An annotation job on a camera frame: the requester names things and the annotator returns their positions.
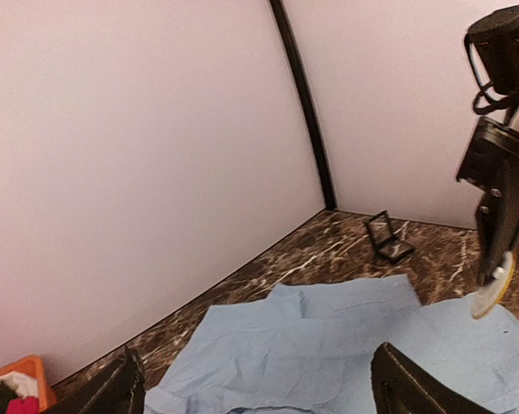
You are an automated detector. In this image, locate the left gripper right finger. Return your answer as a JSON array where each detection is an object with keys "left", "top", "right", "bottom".
[{"left": 371, "top": 342, "right": 491, "bottom": 414}]

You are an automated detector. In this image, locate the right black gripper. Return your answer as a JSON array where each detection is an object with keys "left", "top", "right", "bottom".
[{"left": 456, "top": 116, "right": 519, "bottom": 285}]

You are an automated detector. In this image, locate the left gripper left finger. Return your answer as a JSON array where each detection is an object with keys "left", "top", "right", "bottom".
[{"left": 44, "top": 347, "right": 146, "bottom": 414}]

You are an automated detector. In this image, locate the light blue shirt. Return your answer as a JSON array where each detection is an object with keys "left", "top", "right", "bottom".
[{"left": 145, "top": 275, "right": 519, "bottom": 413}]

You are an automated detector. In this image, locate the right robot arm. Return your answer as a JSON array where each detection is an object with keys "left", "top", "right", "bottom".
[{"left": 456, "top": 4, "right": 519, "bottom": 286}]

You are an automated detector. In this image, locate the black brooch holder stand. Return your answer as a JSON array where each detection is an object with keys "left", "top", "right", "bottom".
[{"left": 364, "top": 210, "right": 415, "bottom": 264}]

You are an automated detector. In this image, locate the orange plastic basket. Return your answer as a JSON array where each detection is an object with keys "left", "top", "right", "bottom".
[{"left": 0, "top": 355, "right": 57, "bottom": 411}]

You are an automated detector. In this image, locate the red cloth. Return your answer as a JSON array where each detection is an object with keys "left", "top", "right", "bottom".
[{"left": 5, "top": 397, "right": 40, "bottom": 414}]

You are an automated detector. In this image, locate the white cloth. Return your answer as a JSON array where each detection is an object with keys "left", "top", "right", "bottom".
[{"left": 0, "top": 372, "right": 39, "bottom": 413}]

